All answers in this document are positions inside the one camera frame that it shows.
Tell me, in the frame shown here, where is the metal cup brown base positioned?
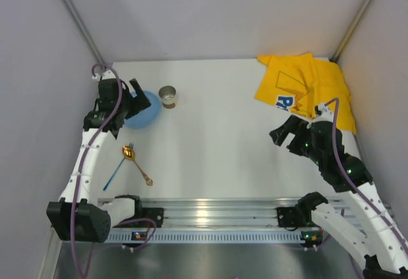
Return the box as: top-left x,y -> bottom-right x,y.
158,85 -> 179,109

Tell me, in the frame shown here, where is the yellow Pikachu cloth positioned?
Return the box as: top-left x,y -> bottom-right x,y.
255,53 -> 356,134

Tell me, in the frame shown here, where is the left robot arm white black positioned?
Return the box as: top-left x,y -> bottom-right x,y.
47,78 -> 151,243

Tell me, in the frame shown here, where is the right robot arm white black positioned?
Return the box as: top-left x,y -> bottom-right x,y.
269,115 -> 407,278

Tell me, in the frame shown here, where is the light blue plate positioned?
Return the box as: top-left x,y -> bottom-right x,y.
124,90 -> 162,129

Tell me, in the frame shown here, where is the blue fork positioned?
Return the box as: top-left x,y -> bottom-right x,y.
103,143 -> 134,191

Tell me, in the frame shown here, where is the gold spoon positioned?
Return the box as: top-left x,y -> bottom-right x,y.
122,144 -> 153,187

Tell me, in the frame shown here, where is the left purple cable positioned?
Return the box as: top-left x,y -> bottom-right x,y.
69,62 -> 157,279

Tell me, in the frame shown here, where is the right frame post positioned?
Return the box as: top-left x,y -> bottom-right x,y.
329,0 -> 375,63

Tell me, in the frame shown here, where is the frame post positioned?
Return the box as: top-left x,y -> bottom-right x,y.
61,0 -> 105,64
329,0 -> 375,63

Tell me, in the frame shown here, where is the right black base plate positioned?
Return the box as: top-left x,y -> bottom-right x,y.
276,207 -> 306,231

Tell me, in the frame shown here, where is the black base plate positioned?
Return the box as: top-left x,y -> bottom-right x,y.
276,207 -> 306,231
137,207 -> 164,228

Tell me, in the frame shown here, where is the aluminium mounting rail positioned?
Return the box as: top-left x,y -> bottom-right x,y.
141,197 -> 299,230

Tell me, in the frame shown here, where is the left frame post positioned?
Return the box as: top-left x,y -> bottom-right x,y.
61,0 -> 105,64

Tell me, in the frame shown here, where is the slotted cable duct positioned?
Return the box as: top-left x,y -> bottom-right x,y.
106,229 -> 323,245

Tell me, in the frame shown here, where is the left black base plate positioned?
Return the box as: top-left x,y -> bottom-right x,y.
137,207 -> 164,228

